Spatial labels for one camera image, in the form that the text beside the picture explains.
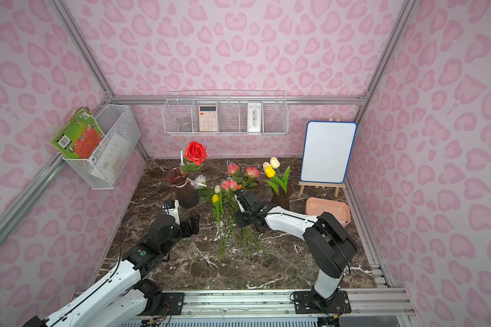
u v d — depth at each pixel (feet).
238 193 3.30
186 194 3.05
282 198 2.69
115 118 2.70
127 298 1.95
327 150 4.48
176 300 2.41
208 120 3.06
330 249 1.50
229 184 3.23
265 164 2.53
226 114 3.32
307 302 2.42
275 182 2.63
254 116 3.04
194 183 3.19
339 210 3.13
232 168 3.61
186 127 3.04
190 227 2.40
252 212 2.27
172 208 2.29
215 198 3.30
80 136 2.36
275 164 2.57
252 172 3.50
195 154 2.32
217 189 3.37
